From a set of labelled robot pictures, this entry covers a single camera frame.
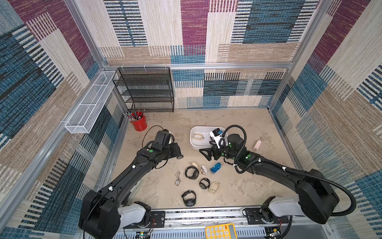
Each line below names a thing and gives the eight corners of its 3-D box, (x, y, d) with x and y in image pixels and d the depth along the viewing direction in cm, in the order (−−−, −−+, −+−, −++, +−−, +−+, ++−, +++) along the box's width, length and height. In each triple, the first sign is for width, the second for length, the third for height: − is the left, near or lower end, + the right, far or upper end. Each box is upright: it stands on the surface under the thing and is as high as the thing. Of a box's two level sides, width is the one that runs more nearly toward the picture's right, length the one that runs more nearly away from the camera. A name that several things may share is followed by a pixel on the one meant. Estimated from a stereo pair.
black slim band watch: (199, 188, 84) (199, 187, 82) (199, 179, 88) (199, 178, 86) (210, 188, 84) (210, 187, 82) (209, 179, 88) (209, 177, 86)
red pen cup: (134, 131, 111) (128, 120, 101) (137, 122, 116) (132, 111, 107) (146, 131, 111) (142, 120, 101) (148, 122, 116) (144, 111, 107)
